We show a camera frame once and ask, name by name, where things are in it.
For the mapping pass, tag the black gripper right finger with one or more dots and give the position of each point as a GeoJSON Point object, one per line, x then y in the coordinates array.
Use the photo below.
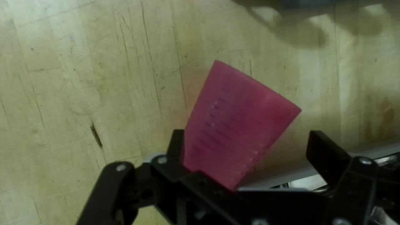
{"type": "Point", "coordinates": [354, 188]}

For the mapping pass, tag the purple plastic cup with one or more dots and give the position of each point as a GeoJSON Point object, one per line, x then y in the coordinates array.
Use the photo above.
{"type": "Point", "coordinates": [233, 129]}

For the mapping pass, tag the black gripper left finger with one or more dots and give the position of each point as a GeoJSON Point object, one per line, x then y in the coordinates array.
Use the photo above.
{"type": "Point", "coordinates": [126, 196]}

